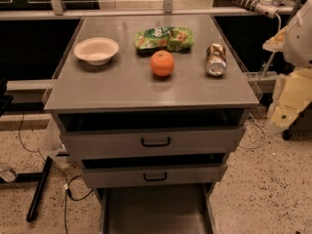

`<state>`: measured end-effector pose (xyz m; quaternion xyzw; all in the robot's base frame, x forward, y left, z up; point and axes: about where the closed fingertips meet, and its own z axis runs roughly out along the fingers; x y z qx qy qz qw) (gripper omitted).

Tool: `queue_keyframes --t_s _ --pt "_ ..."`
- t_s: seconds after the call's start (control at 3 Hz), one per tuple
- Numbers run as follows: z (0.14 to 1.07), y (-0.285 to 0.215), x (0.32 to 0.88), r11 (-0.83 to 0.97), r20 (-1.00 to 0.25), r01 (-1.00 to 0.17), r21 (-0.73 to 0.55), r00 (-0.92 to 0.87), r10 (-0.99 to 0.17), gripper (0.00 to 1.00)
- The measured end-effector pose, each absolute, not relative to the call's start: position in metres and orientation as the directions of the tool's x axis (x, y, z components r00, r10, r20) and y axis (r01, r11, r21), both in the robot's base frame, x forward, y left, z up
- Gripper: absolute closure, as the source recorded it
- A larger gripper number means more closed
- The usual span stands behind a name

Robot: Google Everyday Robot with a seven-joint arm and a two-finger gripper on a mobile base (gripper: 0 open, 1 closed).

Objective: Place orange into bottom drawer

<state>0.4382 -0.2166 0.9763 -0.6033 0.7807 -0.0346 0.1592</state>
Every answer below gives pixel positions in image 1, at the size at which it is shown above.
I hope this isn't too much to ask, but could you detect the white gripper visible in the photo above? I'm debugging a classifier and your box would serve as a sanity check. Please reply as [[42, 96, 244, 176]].
[[262, 0, 312, 134]]

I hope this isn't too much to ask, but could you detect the orange fruit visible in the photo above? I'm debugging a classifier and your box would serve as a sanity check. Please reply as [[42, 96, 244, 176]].
[[149, 51, 175, 77]]

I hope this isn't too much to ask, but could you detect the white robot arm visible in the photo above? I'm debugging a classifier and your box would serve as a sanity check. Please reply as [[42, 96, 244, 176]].
[[262, 0, 312, 134]]

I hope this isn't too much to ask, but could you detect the grey drawer cabinet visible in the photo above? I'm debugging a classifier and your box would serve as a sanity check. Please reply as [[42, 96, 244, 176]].
[[43, 14, 261, 234]]

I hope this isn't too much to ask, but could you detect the middle grey drawer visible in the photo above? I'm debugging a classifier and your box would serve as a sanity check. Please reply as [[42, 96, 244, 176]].
[[82, 153, 227, 188]]

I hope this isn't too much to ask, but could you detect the top grey drawer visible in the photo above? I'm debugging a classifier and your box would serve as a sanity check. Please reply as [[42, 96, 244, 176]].
[[59, 108, 247, 159]]

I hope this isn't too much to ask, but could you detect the bottom grey open drawer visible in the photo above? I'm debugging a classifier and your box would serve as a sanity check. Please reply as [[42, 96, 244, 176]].
[[98, 184, 217, 234]]

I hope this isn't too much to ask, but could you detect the crushed silver soda can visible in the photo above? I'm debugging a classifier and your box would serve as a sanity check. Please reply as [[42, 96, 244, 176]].
[[205, 43, 227, 77]]

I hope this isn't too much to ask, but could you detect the green chip bag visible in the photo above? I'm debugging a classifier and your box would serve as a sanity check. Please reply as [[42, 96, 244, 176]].
[[135, 26, 194, 53]]

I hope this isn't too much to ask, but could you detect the white paper bowl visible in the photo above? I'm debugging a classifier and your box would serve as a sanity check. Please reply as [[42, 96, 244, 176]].
[[74, 37, 119, 65]]

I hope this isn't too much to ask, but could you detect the black floor stand bar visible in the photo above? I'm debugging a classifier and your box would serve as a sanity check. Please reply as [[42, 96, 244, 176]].
[[26, 157, 53, 222]]

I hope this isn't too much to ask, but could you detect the black floor cable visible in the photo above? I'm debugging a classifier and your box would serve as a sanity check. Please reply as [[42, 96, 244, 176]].
[[17, 112, 95, 234]]

